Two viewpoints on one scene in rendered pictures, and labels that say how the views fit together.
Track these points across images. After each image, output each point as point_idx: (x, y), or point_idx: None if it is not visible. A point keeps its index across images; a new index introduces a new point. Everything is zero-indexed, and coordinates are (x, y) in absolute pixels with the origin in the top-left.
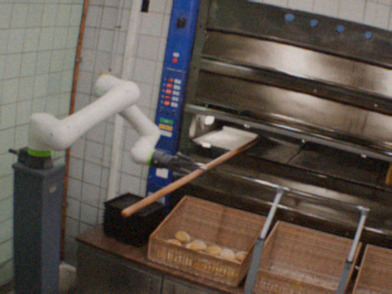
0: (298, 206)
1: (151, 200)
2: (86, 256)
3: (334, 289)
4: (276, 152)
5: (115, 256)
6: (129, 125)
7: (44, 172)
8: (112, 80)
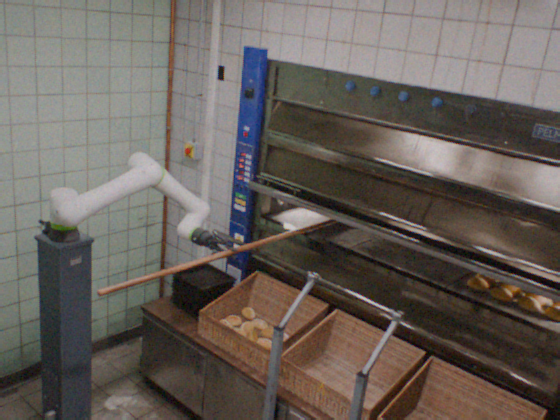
0: None
1: (141, 281)
2: (149, 325)
3: None
4: (351, 234)
5: (170, 328)
6: (213, 197)
7: (61, 246)
8: (139, 159)
